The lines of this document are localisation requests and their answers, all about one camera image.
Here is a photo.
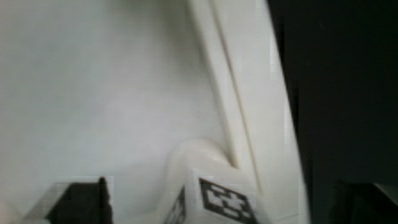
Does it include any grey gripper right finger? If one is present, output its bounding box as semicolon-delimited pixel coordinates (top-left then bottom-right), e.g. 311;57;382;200
330;182;398;224

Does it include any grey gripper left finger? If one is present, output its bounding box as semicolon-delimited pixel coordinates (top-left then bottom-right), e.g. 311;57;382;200
23;175;117;224

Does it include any white table leg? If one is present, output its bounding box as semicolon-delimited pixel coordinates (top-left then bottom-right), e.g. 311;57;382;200
156;139;263;224

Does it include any white square table top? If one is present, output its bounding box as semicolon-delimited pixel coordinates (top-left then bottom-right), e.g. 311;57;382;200
0;0;313;224

